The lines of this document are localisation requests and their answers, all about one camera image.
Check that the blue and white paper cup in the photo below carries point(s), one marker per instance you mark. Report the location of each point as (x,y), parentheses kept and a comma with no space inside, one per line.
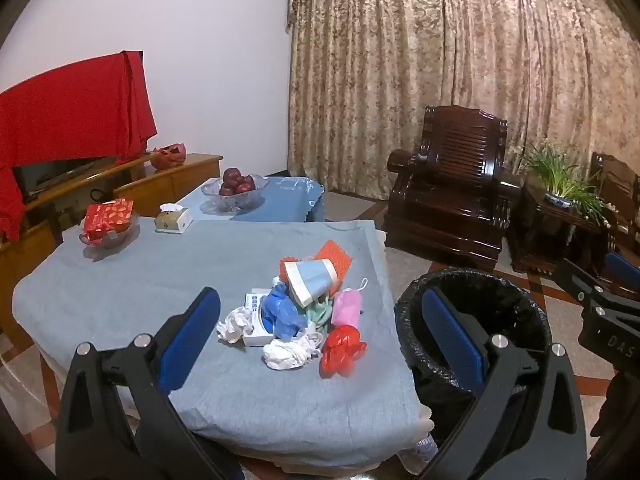
(312,280)

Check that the red plastic wrapper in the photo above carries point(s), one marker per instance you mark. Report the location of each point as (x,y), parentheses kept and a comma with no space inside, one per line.
(342,350)

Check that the green potted plant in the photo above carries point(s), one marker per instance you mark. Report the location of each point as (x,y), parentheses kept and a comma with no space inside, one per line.
(555,175)

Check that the black-lined trash bin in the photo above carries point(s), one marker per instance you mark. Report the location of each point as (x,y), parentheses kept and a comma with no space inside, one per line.
(525,320)

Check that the beige tissue box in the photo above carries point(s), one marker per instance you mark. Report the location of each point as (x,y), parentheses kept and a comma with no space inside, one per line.
(172,220)

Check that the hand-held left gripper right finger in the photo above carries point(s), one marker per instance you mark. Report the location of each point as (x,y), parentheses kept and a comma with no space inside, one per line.
(450,340)

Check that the red patterned packet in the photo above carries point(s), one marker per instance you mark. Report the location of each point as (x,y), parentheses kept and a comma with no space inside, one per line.
(107,215)

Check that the green glove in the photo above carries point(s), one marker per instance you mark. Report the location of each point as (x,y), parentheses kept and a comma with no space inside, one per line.
(317,315)

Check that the dark wooden armchair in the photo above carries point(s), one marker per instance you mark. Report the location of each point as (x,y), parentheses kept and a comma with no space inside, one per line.
(617,185)
(450,195)

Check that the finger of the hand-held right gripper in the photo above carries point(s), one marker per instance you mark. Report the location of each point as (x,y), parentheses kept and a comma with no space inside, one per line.
(622,265)
(575,280)

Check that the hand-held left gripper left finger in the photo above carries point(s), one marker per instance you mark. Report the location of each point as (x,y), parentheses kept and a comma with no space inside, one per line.
(192,335)

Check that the white cardboard box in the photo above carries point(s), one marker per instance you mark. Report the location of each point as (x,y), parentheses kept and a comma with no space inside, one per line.
(255,337)

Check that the red cloth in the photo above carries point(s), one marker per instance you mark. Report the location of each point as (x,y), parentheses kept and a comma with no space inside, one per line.
(75,105)

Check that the dark wooden side table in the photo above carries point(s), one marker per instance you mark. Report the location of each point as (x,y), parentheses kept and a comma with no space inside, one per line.
(545,230)

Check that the grey tablecloth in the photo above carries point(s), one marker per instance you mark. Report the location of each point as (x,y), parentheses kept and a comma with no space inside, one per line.
(150,270)

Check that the wooden tv cabinet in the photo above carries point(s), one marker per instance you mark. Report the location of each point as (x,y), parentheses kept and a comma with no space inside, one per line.
(150,190)

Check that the red apple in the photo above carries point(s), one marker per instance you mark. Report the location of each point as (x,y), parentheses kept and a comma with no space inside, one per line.
(246,184)
(226,190)
(231,176)

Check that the white tissue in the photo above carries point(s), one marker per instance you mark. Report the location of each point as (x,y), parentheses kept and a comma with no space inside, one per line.
(285,352)
(235,325)

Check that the beige patterned curtain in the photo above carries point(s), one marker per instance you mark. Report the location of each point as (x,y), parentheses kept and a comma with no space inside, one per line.
(425,50)

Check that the red plastic bag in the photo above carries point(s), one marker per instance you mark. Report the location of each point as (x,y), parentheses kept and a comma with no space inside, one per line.
(170,157)

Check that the blue disposable glove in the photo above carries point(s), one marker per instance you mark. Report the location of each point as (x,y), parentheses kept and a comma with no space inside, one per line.
(280,310)

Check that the light blue tablecloth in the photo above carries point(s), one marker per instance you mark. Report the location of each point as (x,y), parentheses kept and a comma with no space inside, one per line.
(280,200)

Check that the white sneaker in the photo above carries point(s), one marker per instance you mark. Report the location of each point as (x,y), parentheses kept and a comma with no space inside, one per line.
(425,447)

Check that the orange foam fruit net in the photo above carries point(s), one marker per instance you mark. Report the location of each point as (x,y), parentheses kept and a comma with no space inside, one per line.
(289,265)
(336,257)

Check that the glass fruit bowl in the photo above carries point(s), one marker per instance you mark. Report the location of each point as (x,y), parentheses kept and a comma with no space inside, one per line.
(240,200)

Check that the black television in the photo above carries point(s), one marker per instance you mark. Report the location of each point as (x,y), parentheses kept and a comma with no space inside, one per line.
(50,175)

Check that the cream table cover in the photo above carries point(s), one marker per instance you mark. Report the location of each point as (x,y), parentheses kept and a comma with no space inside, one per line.
(381,242)

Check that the pink face mask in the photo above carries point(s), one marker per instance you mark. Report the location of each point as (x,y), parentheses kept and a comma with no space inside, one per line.
(345,307)

